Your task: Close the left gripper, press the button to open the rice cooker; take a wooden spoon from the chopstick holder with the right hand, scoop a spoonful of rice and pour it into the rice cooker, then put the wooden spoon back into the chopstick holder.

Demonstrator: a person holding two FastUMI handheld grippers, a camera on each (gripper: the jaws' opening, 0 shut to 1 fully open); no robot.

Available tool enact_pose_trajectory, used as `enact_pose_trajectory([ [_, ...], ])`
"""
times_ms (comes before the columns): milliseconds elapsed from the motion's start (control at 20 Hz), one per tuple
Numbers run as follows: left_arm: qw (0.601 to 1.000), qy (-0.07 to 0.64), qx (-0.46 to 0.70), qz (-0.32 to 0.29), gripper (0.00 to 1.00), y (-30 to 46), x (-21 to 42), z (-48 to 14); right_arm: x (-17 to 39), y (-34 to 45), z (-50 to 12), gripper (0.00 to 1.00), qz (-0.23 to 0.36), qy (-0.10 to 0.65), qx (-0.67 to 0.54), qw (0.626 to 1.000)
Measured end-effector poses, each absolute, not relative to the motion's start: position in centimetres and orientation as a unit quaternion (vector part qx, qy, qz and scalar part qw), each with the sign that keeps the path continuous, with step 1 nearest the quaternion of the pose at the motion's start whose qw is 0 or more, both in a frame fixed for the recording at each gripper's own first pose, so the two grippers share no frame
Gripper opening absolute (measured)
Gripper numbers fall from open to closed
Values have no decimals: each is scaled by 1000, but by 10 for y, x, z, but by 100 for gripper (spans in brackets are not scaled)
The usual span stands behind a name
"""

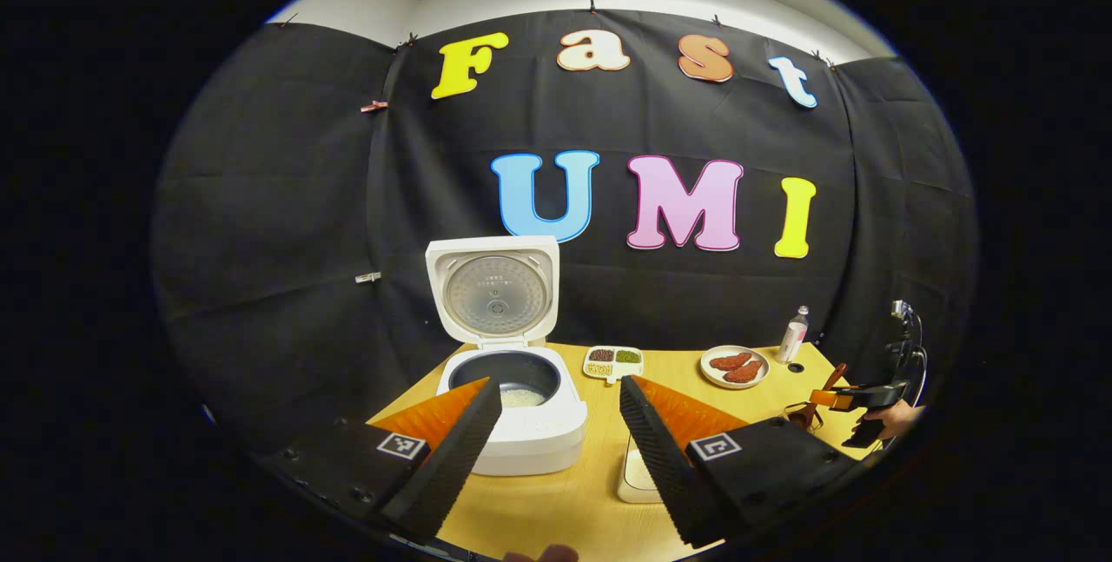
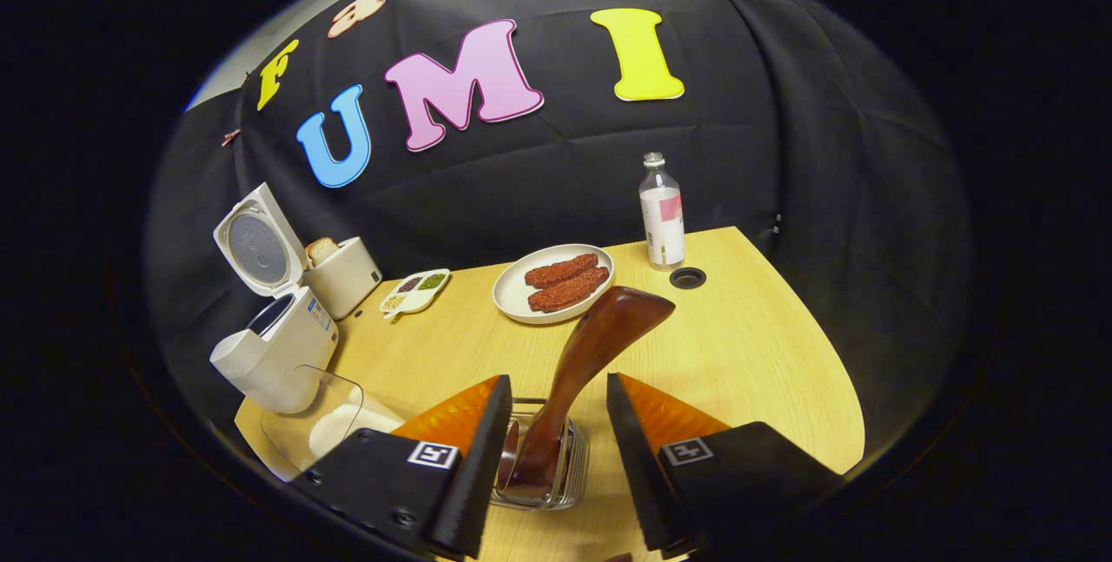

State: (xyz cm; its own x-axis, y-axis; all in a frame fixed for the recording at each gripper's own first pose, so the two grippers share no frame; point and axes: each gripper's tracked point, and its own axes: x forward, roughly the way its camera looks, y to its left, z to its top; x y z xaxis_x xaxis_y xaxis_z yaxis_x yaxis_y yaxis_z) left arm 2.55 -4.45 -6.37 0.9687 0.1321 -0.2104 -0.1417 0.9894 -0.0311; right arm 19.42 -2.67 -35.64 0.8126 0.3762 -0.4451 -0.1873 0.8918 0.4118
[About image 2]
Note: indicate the black backdrop cloth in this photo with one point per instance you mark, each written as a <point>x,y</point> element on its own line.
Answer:
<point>782,154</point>

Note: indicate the white divided grain dish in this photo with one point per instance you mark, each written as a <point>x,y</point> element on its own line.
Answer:
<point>415,296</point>

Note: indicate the clear bottle with pink label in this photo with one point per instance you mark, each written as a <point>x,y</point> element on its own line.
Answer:
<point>662,232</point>

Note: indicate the black table grommet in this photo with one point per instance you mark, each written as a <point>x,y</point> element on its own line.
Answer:
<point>687,278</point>

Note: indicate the pink cloth clip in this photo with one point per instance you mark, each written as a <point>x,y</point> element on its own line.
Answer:
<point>231,138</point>

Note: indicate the red meat piece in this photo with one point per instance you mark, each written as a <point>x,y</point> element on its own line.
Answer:
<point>560,270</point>
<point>569,291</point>

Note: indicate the white toaster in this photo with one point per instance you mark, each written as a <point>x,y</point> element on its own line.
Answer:
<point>352,284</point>

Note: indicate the white round plate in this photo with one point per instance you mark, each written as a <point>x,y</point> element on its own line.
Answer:
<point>511,293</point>

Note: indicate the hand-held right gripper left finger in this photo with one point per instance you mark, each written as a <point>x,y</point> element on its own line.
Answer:
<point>473,475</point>

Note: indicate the toasted bread slice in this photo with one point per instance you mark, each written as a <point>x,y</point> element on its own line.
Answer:
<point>321,251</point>

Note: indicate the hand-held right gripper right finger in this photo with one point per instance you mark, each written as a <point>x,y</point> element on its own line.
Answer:
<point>638,466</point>

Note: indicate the white rice pile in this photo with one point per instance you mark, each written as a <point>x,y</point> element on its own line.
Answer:
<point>343,427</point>

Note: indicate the white rice cooker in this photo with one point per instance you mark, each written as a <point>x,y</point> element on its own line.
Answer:
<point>287,353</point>

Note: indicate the brown wooden spoon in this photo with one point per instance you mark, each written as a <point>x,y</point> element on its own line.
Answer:
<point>599,336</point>

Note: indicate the clear plastic box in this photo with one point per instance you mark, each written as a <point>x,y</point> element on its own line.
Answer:
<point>295,423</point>

